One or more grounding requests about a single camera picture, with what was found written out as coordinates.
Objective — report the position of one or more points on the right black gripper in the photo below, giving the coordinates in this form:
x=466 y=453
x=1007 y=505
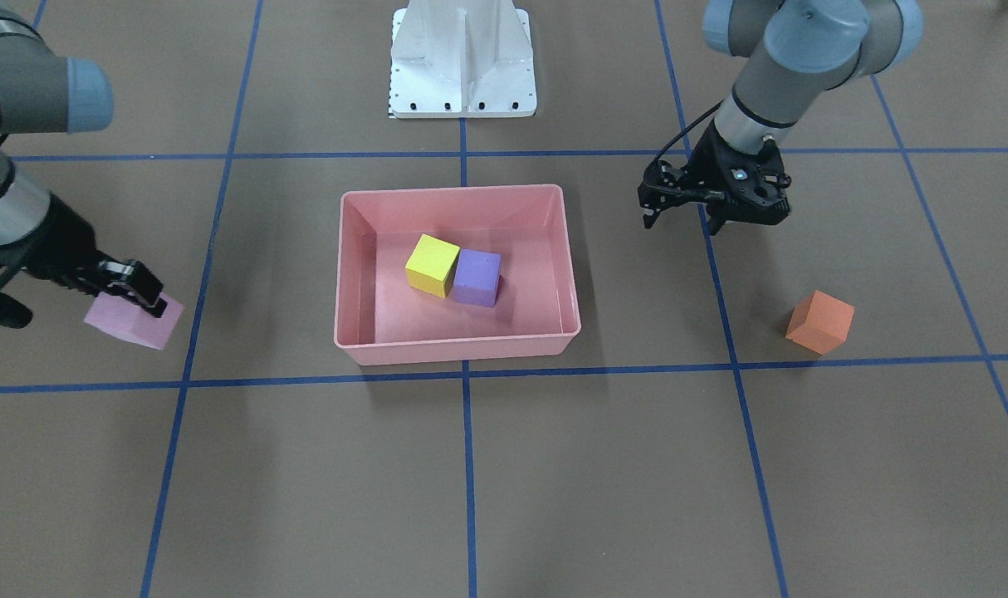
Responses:
x=60 y=247

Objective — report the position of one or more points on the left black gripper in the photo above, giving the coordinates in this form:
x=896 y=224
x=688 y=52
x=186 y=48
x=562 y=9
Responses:
x=707 y=167

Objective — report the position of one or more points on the pink foam block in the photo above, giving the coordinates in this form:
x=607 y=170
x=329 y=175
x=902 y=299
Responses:
x=119 y=318

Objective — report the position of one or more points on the orange foam block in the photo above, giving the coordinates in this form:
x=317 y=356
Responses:
x=820 y=323

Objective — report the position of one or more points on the purple foam block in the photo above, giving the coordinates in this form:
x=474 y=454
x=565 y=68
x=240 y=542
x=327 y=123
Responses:
x=477 y=277

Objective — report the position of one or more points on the yellow foam block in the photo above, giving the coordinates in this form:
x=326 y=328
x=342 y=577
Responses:
x=431 y=266

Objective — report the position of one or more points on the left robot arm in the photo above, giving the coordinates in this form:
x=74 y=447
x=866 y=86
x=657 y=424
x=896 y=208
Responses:
x=794 y=50

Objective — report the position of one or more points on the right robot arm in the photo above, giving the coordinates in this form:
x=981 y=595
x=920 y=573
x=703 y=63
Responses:
x=41 y=92

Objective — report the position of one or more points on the pink plastic bin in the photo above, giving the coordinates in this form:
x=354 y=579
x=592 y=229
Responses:
x=381 y=320

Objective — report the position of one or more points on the brown paper table cover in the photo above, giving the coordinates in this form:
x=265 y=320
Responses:
x=680 y=446

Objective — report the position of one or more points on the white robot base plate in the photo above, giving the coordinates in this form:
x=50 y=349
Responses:
x=461 y=60

